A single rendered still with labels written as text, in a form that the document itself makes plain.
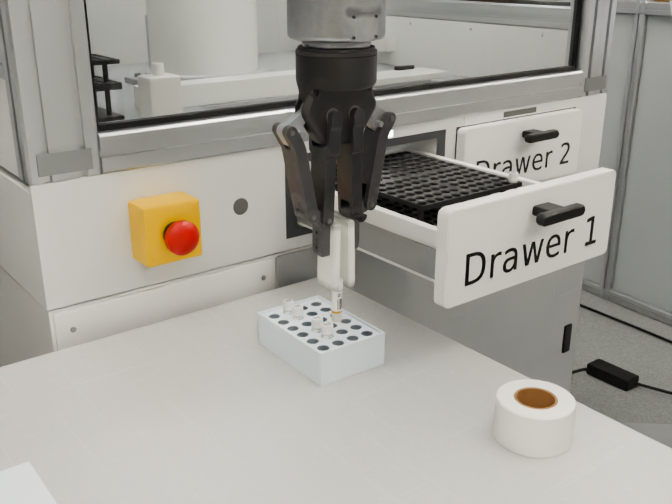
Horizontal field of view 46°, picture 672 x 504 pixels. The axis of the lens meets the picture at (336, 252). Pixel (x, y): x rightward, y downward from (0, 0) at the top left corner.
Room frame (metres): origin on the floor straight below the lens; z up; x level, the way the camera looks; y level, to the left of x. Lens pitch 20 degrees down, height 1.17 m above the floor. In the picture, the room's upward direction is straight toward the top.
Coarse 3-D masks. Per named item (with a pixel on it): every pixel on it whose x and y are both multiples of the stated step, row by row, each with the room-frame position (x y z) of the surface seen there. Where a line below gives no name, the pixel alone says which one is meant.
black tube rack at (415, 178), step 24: (336, 168) 1.06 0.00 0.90; (384, 168) 1.07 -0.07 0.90; (408, 168) 1.07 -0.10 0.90; (432, 168) 1.06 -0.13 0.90; (456, 168) 1.07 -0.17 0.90; (384, 192) 0.95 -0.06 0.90; (408, 192) 0.95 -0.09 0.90; (432, 192) 0.95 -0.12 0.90; (408, 216) 0.94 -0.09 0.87; (432, 216) 0.94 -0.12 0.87
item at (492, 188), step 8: (488, 184) 0.98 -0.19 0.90; (496, 184) 0.99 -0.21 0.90; (504, 184) 0.98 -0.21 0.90; (512, 184) 0.98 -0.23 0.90; (520, 184) 0.99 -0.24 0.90; (456, 192) 0.95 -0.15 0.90; (464, 192) 0.95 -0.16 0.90; (480, 192) 0.95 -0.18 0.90; (488, 192) 0.96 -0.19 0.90; (496, 192) 0.96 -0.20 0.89; (424, 200) 0.91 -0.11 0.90; (432, 200) 0.91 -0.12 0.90; (440, 200) 0.92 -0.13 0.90; (448, 200) 0.91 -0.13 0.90; (456, 200) 0.92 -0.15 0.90; (464, 200) 0.93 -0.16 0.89; (416, 208) 0.90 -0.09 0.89; (424, 208) 0.89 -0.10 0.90; (432, 208) 0.90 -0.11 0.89
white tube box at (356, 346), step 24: (264, 312) 0.82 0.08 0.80; (312, 312) 0.82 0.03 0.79; (264, 336) 0.80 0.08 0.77; (288, 336) 0.76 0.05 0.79; (312, 336) 0.76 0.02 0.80; (336, 336) 0.76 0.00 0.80; (360, 336) 0.76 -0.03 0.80; (384, 336) 0.76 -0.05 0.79; (288, 360) 0.76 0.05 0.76; (312, 360) 0.73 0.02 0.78; (336, 360) 0.73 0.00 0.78; (360, 360) 0.74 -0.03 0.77
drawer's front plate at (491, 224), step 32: (512, 192) 0.85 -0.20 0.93; (544, 192) 0.87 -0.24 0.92; (576, 192) 0.90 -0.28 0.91; (608, 192) 0.94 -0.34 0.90; (448, 224) 0.78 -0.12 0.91; (480, 224) 0.80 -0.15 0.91; (512, 224) 0.84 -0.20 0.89; (576, 224) 0.91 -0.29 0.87; (608, 224) 0.95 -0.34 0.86; (448, 256) 0.78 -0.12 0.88; (544, 256) 0.87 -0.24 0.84; (576, 256) 0.91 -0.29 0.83; (448, 288) 0.78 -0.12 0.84; (480, 288) 0.81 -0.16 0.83
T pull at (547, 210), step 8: (536, 208) 0.85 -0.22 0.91; (544, 208) 0.84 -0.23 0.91; (552, 208) 0.84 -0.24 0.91; (560, 208) 0.84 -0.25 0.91; (568, 208) 0.84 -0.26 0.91; (576, 208) 0.85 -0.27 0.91; (584, 208) 0.86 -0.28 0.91; (544, 216) 0.82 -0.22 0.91; (552, 216) 0.82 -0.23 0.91; (560, 216) 0.83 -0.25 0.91; (568, 216) 0.84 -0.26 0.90; (576, 216) 0.85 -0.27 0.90; (544, 224) 0.81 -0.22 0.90; (552, 224) 0.82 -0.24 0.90
